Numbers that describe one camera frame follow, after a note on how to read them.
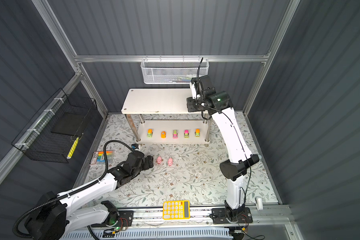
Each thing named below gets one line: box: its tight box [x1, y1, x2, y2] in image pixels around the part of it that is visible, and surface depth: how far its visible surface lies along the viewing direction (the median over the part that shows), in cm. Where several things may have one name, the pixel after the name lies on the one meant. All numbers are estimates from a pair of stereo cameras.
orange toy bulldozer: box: [160, 131, 167, 139], surface depth 101 cm
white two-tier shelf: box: [121, 88, 210, 146], surface depth 98 cm
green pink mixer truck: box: [183, 129, 190, 139], surface depth 100 cm
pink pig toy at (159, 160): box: [156, 156, 164, 165], surface depth 95 cm
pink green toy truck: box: [172, 129, 178, 139], surface depth 99 cm
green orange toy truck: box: [194, 128, 201, 138], surface depth 100 cm
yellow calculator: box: [162, 200, 191, 220], surface depth 77 cm
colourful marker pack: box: [89, 149, 115, 166], surface depth 96 cm
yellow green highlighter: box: [66, 136, 80, 159], surface depth 70 cm
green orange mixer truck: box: [147, 128, 153, 138], surface depth 100 cm
